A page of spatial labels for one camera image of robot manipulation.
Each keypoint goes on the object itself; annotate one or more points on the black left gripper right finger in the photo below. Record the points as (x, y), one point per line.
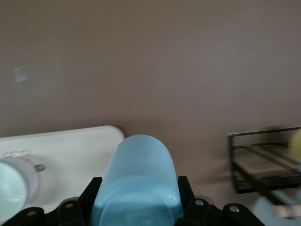
(202, 214)

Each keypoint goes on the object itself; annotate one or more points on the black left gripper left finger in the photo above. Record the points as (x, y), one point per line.
(70, 213)

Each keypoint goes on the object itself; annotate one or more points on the light blue plastic cup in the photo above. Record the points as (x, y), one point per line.
(138, 174)

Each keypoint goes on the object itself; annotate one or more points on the white bowl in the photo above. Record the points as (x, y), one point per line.
(14, 179)

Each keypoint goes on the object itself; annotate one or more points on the cream rabbit print tray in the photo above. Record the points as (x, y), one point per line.
(70, 146)

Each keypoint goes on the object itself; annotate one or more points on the yellow plastic cup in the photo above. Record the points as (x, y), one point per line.
(296, 146)

